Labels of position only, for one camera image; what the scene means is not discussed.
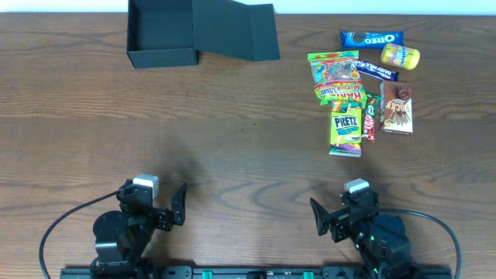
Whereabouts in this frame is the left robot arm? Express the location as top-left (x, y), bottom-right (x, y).
top-left (90, 176), bottom-right (187, 278)

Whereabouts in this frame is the black gift box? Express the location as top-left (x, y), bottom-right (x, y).
top-left (126, 0), bottom-right (280, 68)

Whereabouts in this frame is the yellow Mentos gum bottle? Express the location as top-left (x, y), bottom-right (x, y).
top-left (381, 43), bottom-right (420, 70)

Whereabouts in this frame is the green Pretz box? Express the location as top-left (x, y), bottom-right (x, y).
top-left (329, 101), bottom-right (362, 157)

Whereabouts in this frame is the KitKat Milo bar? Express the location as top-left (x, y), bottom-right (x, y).
top-left (362, 94), bottom-right (381, 142)

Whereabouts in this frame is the brown Pocky box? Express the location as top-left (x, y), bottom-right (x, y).
top-left (380, 81), bottom-right (413, 135)

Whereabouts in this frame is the blue Oreo cookie pack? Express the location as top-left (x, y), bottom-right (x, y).
top-left (340, 31), bottom-right (404, 49)

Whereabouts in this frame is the purple Dairy Milk bar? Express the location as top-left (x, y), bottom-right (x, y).
top-left (356, 60), bottom-right (398, 81)

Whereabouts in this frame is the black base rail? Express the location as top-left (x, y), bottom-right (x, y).
top-left (60, 265), bottom-right (453, 279)

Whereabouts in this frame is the Haribo sour worms bag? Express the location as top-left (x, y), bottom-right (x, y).
top-left (307, 50), bottom-right (367, 108)

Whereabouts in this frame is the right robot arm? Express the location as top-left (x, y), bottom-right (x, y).
top-left (310, 187), bottom-right (427, 278)

